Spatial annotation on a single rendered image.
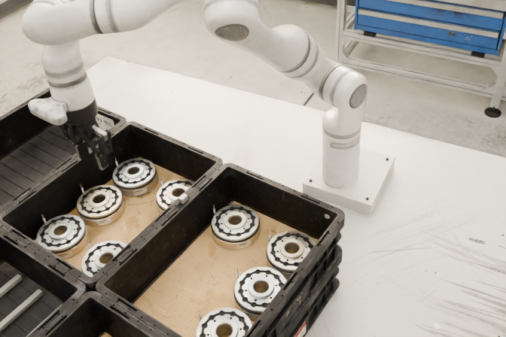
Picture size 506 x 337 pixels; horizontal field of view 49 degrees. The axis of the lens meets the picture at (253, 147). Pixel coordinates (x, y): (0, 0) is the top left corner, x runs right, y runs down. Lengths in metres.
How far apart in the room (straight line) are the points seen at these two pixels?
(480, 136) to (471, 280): 1.62
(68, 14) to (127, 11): 0.10
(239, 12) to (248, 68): 2.43
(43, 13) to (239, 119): 0.89
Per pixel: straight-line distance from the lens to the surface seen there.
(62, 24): 0.98
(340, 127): 1.28
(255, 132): 1.68
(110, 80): 2.03
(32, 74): 3.67
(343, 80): 1.23
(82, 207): 1.31
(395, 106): 3.01
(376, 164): 1.50
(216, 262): 1.16
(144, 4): 0.96
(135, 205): 1.31
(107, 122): 1.46
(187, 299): 1.12
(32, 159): 1.54
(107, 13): 0.96
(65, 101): 1.07
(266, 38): 0.96
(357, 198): 1.42
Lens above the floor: 1.73
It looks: 39 degrees down
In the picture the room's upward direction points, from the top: 4 degrees counter-clockwise
